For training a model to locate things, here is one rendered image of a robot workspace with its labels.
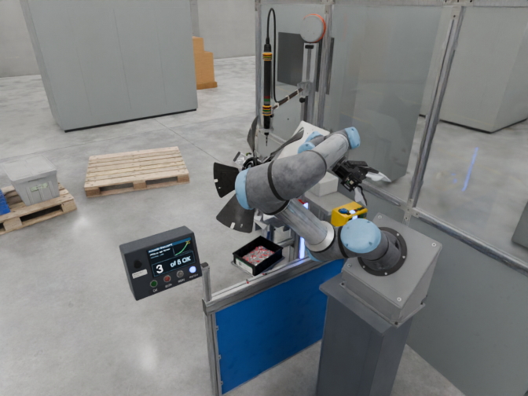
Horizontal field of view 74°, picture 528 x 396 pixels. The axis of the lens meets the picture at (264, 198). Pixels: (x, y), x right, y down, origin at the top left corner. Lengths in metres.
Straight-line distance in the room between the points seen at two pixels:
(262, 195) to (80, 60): 6.20
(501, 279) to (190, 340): 1.88
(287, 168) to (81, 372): 2.10
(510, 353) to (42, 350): 2.75
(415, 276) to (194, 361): 1.62
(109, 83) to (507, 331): 6.57
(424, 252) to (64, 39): 6.37
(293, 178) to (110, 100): 6.40
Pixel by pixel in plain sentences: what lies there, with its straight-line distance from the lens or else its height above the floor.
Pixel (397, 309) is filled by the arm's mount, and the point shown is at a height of 1.08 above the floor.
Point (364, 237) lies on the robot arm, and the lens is 1.21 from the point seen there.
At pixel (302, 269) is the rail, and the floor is 0.82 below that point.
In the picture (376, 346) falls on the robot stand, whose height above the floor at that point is 0.88.
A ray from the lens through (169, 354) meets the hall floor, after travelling 2.60.
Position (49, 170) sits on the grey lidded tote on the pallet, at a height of 0.47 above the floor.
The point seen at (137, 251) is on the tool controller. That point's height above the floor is 1.25.
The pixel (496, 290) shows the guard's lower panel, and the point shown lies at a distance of 2.10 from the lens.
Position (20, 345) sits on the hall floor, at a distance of 3.04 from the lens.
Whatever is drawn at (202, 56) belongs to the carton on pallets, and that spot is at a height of 0.78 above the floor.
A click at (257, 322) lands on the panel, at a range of 1.94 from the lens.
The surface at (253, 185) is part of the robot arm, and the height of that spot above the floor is 1.58.
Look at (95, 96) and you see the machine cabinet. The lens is 7.10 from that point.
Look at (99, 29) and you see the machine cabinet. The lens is 7.02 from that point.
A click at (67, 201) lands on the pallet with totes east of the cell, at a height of 0.13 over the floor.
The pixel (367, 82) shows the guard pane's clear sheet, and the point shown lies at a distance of 2.27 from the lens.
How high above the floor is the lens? 2.02
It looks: 29 degrees down
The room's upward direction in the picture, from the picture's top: straight up
